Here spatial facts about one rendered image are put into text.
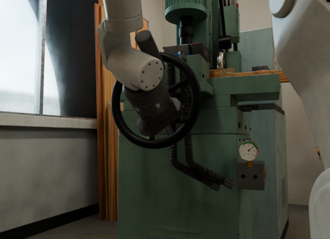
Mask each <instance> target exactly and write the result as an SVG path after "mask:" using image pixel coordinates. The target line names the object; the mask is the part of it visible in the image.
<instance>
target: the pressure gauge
mask: <svg viewBox="0 0 330 239"><path fill-rule="evenodd" d="M250 149H251V150H250ZM248 150H249V151H248ZM259 153H260V148H259V146H258V144H257V143H256V142H254V141H252V140H245V141H243V142H241V143H240V144H239V147H238V154H239V156H240V157H241V158H242V159H243V160H245V161H247V166H248V167H252V161H253V160H255V159H256V158H257V157H258V156H259Z"/></svg>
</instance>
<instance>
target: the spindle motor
mask: <svg viewBox="0 0 330 239"><path fill-rule="evenodd" d="M181 16H192V17H193V22H192V25H194V24H198V23H201V22H203V21H204V20H205V19H206V18H207V0H165V19H166V20H167V21H168V22H170V23H172V24H175V25H180V22H179V18H180V17H181Z"/></svg>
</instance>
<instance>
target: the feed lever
mask: <svg viewBox="0 0 330 239"><path fill-rule="evenodd" d="M219 3H220V16H221V24H222V33H223V36H220V37H219V48H220V49H221V50H225V52H229V50H228V49H231V48H232V39H231V35H226V30H225V21H224V12H223V3H222V0H219Z"/></svg>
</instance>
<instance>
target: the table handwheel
mask: <svg viewBox="0 0 330 239"><path fill-rule="evenodd" d="M160 54H161V57H162V59H163V61H164V62H167V63H170V64H172V65H174V66H175V67H177V68H178V69H179V70H180V71H181V72H182V73H183V74H184V75H185V78H184V79H183V80H181V81H180V82H178V83H176V84H174V85H173V86H171V87H169V88H167V90H168V93H169V94H170V93H172V92H174V91H175V90H177V89H178V88H180V87H182V86H184V85H185V84H187V83H189V85H190V88H191V93H192V103H191V109H190V112H189V115H188V117H187V121H186V122H185V123H183V125H182V126H181V127H180V128H179V129H178V130H177V131H176V132H175V133H173V134H171V135H170V136H168V137H165V138H162V139H156V140H155V136H153V137H149V139H145V138H143V137H141V136H139V135H137V134H135V133H134V132H133V131H132V130H131V129H130V128H129V127H128V126H127V125H126V123H125V121H124V119H123V117H122V114H121V109H120V96H121V92H122V86H123V84H122V83H120V82H119V81H118V80H116V81H115V84H114V86H113V90H112V94H111V111H112V115H113V119H114V121H115V124H116V126H117V127H118V129H119V130H120V132H121V133H122V134H123V135H124V137H125V138H127V139H128V140H129V141H130V142H132V143H133V144H135V145H137V146H140V147H143V148H147V149H162V148H166V147H169V146H172V145H174V144H176V143H177V142H179V141H180V140H182V139H183V138H184V137H185V136H186V135H187V134H188V133H189V132H190V131H191V129H192V128H193V126H194V125H195V123H196V121H197V118H198V116H199V113H200V108H201V88H200V84H199V81H198V78H197V76H196V74H195V73H194V71H193V70H192V68H191V67H190V66H189V65H188V64H187V63H186V62H185V61H183V60H182V59H181V58H179V57H177V56H175V55H173V54H170V53H165V52H160Z"/></svg>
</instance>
